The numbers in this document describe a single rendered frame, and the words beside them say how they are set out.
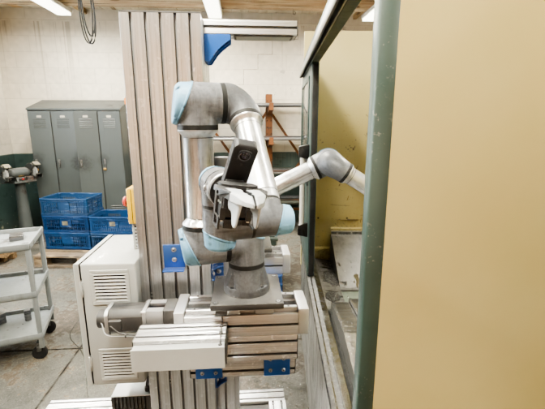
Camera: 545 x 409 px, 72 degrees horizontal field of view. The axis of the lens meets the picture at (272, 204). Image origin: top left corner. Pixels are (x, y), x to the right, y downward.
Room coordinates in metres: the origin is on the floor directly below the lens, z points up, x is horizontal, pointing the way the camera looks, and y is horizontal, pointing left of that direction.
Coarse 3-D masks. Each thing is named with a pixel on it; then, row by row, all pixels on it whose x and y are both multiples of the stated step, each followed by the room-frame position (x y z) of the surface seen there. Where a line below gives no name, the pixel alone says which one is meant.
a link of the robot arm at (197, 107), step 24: (192, 96) 1.03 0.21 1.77; (216, 96) 1.05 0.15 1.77; (192, 120) 1.03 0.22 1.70; (216, 120) 1.07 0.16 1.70; (192, 144) 1.05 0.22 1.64; (192, 168) 1.05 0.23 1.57; (192, 192) 1.05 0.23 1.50; (192, 216) 1.05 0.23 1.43; (192, 240) 1.04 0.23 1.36; (192, 264) 1.04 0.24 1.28
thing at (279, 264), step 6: (282, 246) 1.69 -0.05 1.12; (276, 252) 1.59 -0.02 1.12; (282, 252) 1.60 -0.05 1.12; (288, 252) 1.60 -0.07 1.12; (264, 258) 1.57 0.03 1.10; (270, 258) 1.57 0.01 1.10; (276, 258) 1.57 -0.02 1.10; (282, 258) 1.57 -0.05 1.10; (288, 258) 1.58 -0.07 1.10; (264, 264) 1.57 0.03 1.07; (270, 264) 1.57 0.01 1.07; (276, 264) 1.57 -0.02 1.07; (282, 264) 1.57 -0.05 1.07; (288, 264) 1.58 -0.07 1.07; (270, 270) 1.57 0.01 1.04; (276, 270) 1.57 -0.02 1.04; (282, 270) 1.57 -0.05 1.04; (288, 270) 1.58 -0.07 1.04
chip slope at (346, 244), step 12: (336, 240) 2.67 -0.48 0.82; (348, 240) 2.67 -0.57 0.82; (360, 240) 2.67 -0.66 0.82; (336, 252) 2.55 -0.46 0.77; (348, 252) 2.55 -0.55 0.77; (360, 252) 2.55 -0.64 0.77; (336, 264) 2.45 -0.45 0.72; (348, 264) 2.44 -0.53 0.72; (348, 276) 2.34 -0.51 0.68; (348, 288) 2.25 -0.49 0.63
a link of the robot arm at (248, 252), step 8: (240, 240) 1.08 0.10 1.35; (248, 240) 1.08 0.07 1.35; (256, 240) 1.09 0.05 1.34; (240, 248) 1.07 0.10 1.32; (248, 248) 1.08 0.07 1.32; (256, 248) 1.09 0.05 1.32; (232, 256) 1.07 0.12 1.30; (240, 256) 1.08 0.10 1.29; (248, 256) 1.08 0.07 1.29; (256, 256) 1.09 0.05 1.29; (232, 264) 1.10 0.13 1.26; (240, 264) 1.08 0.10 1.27; (248, 264) 1.08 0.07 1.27; (256, 264) 1.09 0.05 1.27
